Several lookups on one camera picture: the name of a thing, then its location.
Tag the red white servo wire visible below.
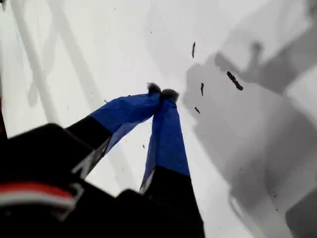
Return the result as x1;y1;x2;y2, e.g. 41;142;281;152
0;182;75;214

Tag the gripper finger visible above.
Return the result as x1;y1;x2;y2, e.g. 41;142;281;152
63;82;163;179
138;88;206;238

